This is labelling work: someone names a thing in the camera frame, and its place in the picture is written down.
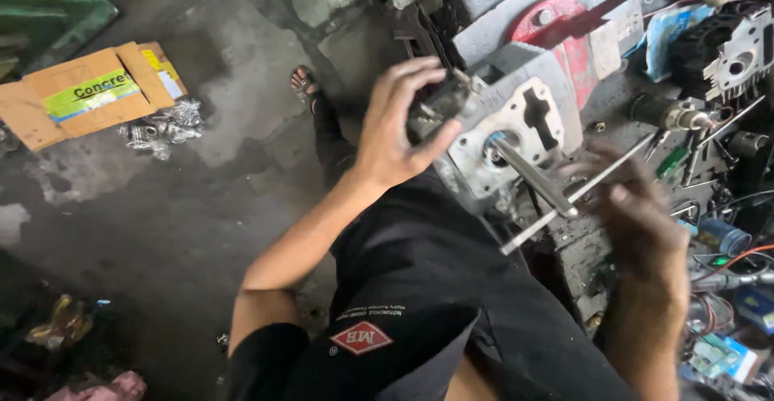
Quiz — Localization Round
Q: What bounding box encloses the person's left hand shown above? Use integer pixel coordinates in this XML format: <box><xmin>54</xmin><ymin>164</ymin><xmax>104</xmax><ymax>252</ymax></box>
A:
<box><xmin>354</xmin><ymin>56</ymin><xmax>464</xmax><ymax>193</ymax></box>

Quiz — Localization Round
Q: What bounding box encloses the person's right hand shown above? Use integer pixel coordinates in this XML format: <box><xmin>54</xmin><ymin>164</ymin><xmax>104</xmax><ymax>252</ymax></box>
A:
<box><xmin>561</xmin><ymin>142</ymin><xmax>691</xmax><ymax>283</ymax></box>

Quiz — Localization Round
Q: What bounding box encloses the steel T-handle wrench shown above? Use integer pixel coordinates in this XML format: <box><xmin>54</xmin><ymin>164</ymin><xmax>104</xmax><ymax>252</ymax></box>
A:
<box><xmin>491</xmin><ymin>133</ymin><xmax>656</xmax><ymax>257</ymax></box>

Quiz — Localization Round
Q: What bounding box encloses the grey metal engine cylinder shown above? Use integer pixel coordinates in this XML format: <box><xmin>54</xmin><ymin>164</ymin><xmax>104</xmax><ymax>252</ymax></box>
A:
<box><xmin>406</xmin><ymin>43</ymin><xmax>585</xmax><ymax>216</ymax></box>

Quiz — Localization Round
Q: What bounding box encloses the cluttered grey metal workbench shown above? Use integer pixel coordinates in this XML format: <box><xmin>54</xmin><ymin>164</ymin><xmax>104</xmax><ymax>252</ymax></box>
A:
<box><xmin>447</xmin><ymin>0</ymin><xmax>774</xmax><ymax>401</ymax></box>

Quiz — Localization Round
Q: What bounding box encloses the dark metal cylindrical part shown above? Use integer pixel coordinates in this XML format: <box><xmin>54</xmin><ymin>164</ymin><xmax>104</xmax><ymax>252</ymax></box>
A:
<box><xmin>629</xmin><ymin>95</ymin><xmax>716</xmax><ymax>133</ymax></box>

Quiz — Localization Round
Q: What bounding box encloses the blue round can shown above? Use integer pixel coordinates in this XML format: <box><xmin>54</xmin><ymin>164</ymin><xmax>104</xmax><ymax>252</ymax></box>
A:
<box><xmin>697</xmin><ymin>216</ymin><xmax>754</xmax><ymax>258</ymax></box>

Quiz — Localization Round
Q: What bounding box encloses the small black cylinder part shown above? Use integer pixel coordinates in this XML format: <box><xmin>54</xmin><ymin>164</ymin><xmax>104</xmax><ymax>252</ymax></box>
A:
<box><xmin>726</xmin><ymin>131</ymin><xmax>772</xmax><ymax>160</ymax></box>

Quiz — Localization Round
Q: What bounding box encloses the blue plastic bag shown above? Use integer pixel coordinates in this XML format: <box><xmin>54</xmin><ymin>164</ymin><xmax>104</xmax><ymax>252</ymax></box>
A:
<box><xmin>642</xmin><ymin>4</ymin><xmax>716</xmax><ymax>83</ymax></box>

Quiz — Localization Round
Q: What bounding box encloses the red metal plate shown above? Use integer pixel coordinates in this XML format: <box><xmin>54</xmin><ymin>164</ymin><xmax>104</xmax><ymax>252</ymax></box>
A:
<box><xmin>507</xmin><ymin>0</ymin><xmax>601</xmax><ymax>110</ymax></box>

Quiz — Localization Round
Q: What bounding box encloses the grey metal hand tool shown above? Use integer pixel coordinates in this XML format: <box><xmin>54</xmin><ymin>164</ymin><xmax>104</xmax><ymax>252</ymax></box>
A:
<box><xmin>693</xmin><ymin>270</ymin><xmax>774</xmax><ymax>293</ymax></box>

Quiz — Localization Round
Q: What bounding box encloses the grey finned cylinder head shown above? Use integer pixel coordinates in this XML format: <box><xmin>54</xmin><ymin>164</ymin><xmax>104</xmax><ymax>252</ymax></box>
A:
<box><xmin>670</xmin><ymin>2</ymin><xmax>774</xmax><ymax>104</ymax></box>

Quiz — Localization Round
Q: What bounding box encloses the blue box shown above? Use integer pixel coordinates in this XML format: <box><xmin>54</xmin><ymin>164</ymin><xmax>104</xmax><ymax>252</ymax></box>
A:
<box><xmin>734</xmin><ymin>286</ymin><xmax>774</xmax><ymax>337</ymax></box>

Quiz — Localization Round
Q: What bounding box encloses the person's black work shirt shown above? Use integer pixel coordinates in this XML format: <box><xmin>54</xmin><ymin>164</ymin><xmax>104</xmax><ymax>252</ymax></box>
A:
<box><xmin>227</xmin><ymin>165</ymin><xmax>639</xmax><ymax>401</ymax></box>

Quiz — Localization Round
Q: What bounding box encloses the blue and white carton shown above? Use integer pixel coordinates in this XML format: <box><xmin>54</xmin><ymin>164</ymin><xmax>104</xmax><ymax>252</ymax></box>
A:
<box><xmin>688</xmin><ymin>333</ymin><xmax>760</xmax><ymax>385</ymax></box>

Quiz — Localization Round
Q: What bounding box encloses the person's black trouser leg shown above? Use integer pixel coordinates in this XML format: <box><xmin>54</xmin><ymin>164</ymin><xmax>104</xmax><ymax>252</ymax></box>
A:
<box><xmin>312</xmin><ymin>96</ymin><xmax>359</xmax><ymax>189</ymax></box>

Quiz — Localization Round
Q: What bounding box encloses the person's foot in sandal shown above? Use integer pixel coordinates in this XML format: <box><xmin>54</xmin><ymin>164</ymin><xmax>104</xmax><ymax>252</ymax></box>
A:
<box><xmin>289</xmin><ymin>65</ymin><xmax>322</xmax><ymax>113</ymax></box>

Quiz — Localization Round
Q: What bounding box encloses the crumpled clear plastic wrapper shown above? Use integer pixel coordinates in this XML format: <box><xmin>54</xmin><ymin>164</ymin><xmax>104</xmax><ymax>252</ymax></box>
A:
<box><xmin>117</xmin><ymin>99</ymin><xmax>205</xmax><ymax>161</ymax></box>

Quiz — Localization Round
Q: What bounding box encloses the flattened brown cardboard box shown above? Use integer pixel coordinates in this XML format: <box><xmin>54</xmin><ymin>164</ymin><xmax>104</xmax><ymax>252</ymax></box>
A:
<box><xmin>0</xmin><ymin>41</ymin><xmax>189</xmax><ymax>152</ymax></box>

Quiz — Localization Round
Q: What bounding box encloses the pink cloth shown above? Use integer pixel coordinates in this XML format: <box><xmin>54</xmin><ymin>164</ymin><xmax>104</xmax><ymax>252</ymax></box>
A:
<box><xmin>45</xmin><ymin>370</ymin><xmax>148</xmax><ymax>401</ymax></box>

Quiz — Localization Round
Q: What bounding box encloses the yellow crumpled wrapper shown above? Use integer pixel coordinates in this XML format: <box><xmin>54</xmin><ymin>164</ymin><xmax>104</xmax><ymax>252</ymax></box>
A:
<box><xmin>25</xmin><ymin>294</ymin><xmax>95</xmax><ymax>351</ymax></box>

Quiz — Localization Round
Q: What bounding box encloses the green metal cabinet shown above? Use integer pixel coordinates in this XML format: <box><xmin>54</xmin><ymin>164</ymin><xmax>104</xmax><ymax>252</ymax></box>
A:
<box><xmin>0</xmin><ymin>0</ymin><xmax>120</xmax><ymax>83</ymax></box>

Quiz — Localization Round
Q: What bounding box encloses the green handled screwdriver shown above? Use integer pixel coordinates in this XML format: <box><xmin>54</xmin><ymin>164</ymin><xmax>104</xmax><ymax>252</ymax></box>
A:
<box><xmin>655</xmin><ymin>146</ymin><xmax>691</xmax><ymax>179</ymax></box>

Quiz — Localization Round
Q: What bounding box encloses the orange cable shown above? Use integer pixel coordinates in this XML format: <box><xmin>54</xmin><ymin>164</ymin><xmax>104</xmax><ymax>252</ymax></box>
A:
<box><xmin>694</xmin><ymin>244</ymin><xmax>774</xmax><ymax>283</ymax></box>

